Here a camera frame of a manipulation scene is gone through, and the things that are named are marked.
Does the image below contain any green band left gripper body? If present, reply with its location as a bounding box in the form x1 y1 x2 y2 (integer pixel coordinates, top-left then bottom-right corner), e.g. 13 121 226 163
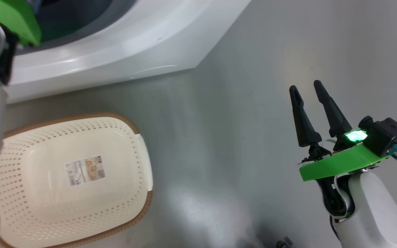
0 0 42 47

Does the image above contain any green band right gripper body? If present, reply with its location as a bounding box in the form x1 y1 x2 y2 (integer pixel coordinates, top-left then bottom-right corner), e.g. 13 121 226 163
299 130 390 182

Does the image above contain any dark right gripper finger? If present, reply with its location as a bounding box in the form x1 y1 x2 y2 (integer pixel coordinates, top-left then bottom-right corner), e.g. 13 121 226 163
314 80 353 138
289 85 322 148

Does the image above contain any white front-load washing machine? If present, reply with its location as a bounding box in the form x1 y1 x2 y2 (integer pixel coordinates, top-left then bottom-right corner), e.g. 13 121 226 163
0 0 252 104

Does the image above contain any paper label inside basket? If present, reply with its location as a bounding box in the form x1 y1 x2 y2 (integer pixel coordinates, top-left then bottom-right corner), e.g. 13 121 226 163
64 156 106 187

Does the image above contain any cream perforated laundry basket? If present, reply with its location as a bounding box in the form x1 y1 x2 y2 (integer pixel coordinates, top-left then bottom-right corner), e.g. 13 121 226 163
0 112 153 248

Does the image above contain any round white filter cover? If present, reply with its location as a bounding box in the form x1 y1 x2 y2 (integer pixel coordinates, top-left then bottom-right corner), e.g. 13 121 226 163
130 65 178 79

